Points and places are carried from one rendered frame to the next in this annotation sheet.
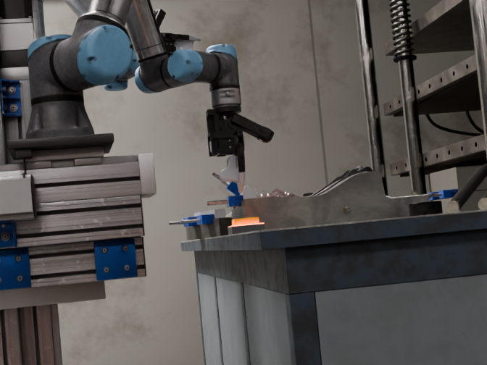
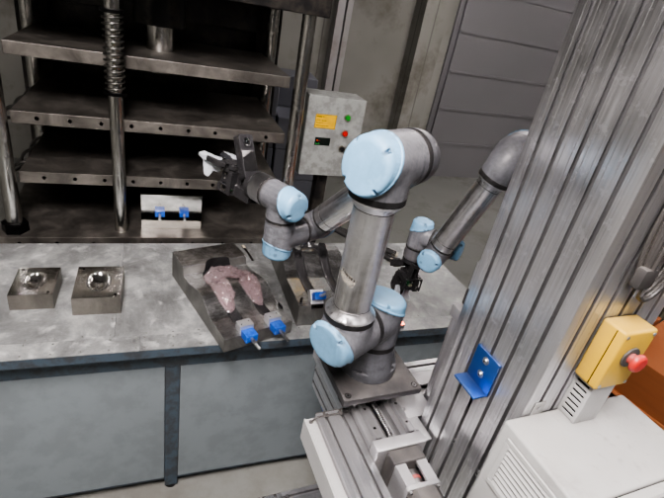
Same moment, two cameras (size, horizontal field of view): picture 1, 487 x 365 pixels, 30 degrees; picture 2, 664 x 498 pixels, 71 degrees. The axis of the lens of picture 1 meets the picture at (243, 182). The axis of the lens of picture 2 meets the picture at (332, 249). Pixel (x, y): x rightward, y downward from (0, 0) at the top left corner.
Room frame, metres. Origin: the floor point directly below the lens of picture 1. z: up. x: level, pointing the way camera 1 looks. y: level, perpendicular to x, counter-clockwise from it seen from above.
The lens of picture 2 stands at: (2.90, 1.40, 1.88)
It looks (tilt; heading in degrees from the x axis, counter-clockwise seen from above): 28 degrees down; 255
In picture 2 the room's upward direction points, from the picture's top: 11 degrees clockwise
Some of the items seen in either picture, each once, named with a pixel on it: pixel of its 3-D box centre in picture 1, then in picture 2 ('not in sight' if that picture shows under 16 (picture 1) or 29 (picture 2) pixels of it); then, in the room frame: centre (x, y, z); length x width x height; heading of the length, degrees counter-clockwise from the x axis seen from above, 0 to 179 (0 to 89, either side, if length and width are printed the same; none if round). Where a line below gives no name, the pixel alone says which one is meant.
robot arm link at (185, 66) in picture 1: (188, 67); (445, 247); (2.17, 0.11, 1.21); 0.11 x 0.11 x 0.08; 48
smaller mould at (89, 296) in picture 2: not in sight; (99, 289); (3.32, -0.08, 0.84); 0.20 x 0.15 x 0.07; 99
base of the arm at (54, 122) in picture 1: (59, 120); not in sight; (2.02, 0.40, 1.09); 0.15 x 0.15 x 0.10
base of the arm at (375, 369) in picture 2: not in sight; (370, 350); (2.50, 0.50, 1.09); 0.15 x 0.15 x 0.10
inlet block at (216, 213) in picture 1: (202, 219); (279, 328); (2.69, 0.13, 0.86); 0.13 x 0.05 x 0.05; 116
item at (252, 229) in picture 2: not in sight; (159, 205); (3.25, -1.01, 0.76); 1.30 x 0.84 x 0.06; 9
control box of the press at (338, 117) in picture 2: not in sight; (311, 225); (2.42, -0.95, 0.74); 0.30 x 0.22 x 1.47; 9
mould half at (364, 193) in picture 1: (326, 202); (313, 273); (2.53, -0.22, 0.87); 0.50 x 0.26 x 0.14; 99
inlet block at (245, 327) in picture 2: (188, 221); (250, 337); (2.79, 0.18, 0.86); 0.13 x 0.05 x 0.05; 116
